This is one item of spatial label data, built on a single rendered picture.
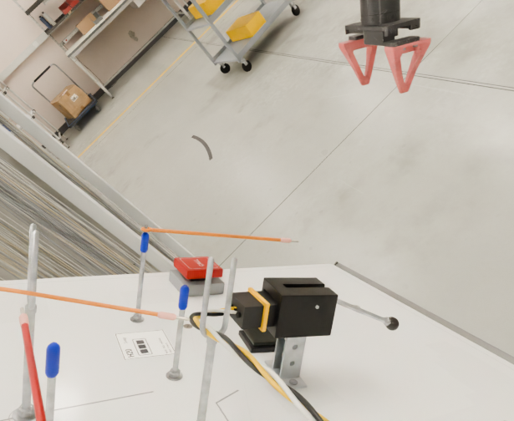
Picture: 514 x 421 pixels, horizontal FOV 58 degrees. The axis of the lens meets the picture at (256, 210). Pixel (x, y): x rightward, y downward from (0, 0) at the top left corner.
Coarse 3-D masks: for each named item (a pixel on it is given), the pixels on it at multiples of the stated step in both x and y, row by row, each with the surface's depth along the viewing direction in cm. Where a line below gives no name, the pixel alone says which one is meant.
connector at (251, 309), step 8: (232, 296) 40; (240, 296) 40; (248, 296) 40; (264, 296) 41; (232, 304) 40; (240, 304) 39; (248, 304) 39; (256, 304) 39; (272, 304) 39; (240, 312) 39; (248, 312) 38; (256, 312) 39; (272, 312) 40; (240, 320) 39; (248, 320) 39; (256, 320) 39; (272, 320) 40; (248, 328) 39
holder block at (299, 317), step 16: (272, 288) 41; (288, 288) 41; (304, 288) 41; (320, 288) 42; (288, 304) 39; (304, 304) 40; (320, 304) 40; (336, 304) 41; (288, 320) 40; (304, 320) 40; (320, 320) 41; (288, 336) 40; (304, 336) 41
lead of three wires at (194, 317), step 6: (198, 312) 36; (210, 312) 38; (216, 312) 39; (222, 312) 39; (234, 312) 39; (192, 318) 34; (198, 318) 36; (192, 324) 33; (198, 324) 32; (210, 330) 31; (210, 336) 31
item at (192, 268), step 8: (200, 256) 63; (176, 264) 60; (184, 264) 59; (192, 264) 60; (200, 264) 60; (216, 264) 61; (184, 272) 58; (192, 272) 58; (200, 272) 58; (216, 272) 59; (192, 280) 59; (200, 280) 60
